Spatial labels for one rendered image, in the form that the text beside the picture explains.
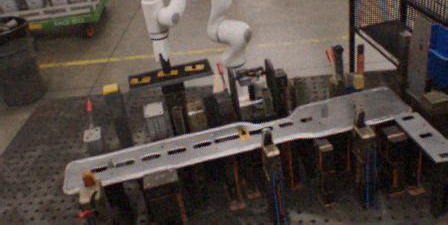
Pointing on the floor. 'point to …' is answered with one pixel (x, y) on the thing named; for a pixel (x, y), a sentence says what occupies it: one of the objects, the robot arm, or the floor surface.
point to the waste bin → (19, 63)
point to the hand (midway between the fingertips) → (166, 68)
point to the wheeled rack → (90, 0)
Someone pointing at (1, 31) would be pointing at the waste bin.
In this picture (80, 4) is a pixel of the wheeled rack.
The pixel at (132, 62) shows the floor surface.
